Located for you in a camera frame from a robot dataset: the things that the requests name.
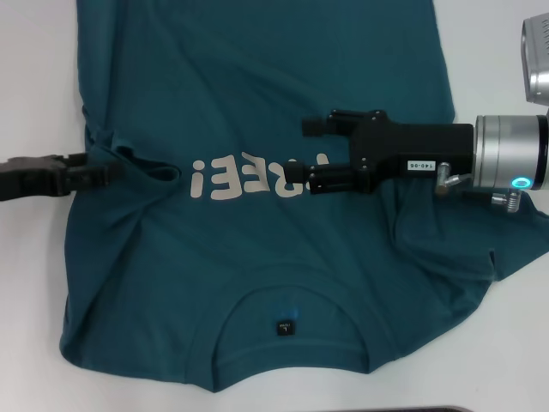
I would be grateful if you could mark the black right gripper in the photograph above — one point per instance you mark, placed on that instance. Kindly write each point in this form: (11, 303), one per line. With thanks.
(416, 146)

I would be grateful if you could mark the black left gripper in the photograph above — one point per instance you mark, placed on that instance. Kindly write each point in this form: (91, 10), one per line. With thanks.
(30, 178)

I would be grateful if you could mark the teal T-shirt with beige print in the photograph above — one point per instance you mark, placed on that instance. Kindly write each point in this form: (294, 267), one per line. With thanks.
(257, 86)

